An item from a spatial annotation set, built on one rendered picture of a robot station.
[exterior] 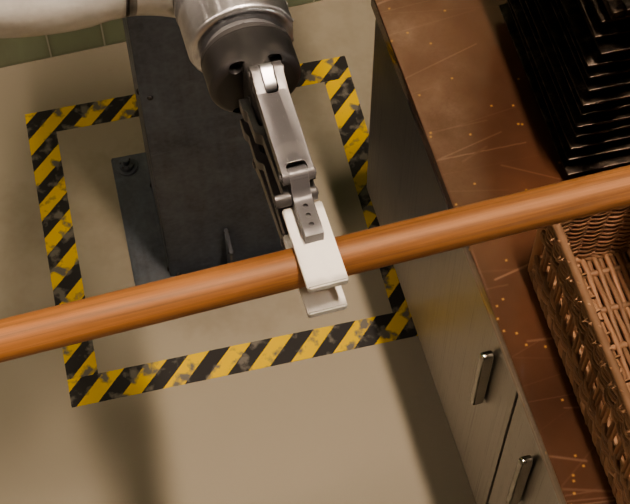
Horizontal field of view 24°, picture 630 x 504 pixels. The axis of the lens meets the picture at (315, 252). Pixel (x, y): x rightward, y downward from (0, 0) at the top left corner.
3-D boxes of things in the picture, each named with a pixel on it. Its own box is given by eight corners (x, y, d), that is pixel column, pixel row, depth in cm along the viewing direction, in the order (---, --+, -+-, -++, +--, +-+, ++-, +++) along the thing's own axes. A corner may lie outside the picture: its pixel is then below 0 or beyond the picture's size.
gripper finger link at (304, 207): (305, 183, 107) (305, 160, 105) (324, 239, 105) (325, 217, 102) (285, 188, 107) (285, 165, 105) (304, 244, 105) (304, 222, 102)
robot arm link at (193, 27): (281, 20, 124) (300, 73, 121) (176, 43, 122) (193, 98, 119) (279, -54, 116) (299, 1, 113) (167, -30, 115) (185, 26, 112)
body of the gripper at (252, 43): (289, 3, 113) (322, 96, 109) (290, 71, 121) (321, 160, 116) (195, 24, 112) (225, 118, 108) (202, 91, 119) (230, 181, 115)
